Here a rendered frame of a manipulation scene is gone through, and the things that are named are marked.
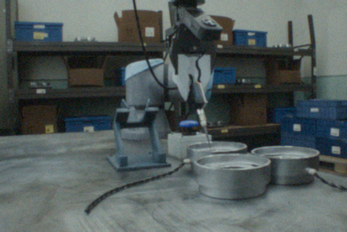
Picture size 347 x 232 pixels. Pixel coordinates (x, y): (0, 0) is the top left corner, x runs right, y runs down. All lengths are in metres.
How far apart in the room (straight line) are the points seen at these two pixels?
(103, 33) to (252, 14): 2.27
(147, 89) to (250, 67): 4.42
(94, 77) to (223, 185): 3.60
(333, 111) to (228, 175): 3.90
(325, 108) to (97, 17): 3.00
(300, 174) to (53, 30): 3.71
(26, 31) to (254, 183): 3.72
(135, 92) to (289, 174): 0.62
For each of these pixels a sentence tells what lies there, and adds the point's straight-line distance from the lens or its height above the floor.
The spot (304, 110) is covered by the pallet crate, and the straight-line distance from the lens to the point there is 4.57.
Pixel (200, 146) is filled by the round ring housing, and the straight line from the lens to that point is 0.66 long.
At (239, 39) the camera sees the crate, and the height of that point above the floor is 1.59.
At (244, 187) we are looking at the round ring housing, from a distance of 0.45.
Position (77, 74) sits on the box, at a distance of 3.97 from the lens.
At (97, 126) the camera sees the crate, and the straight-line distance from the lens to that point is 4.05.
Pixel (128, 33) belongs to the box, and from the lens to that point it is 4.16.
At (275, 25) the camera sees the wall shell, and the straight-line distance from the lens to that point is 5.77.
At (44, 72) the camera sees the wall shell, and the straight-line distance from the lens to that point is 4.50.
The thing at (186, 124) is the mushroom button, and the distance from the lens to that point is 0.73.
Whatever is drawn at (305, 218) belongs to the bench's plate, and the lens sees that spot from 0.41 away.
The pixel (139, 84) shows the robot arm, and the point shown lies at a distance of 1.03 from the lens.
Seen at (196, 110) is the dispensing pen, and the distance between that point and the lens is 0.70.
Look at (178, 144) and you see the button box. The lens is 0.72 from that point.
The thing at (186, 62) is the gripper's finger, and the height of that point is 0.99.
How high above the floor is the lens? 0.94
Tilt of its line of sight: 4 degrees down
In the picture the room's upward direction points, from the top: 1 degrees counter-clockwise
